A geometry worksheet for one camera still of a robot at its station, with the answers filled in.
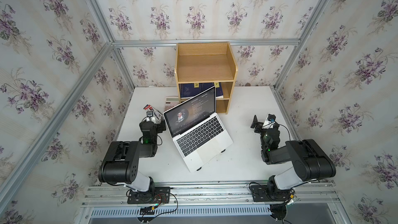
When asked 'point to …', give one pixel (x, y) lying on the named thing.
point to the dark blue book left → (188, 90)
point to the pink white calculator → (170, 101)
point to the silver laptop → (196, 129)
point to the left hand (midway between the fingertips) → (156, 119)
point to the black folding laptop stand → (200, 168)
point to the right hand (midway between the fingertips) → (265, 117)
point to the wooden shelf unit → (207, 62)
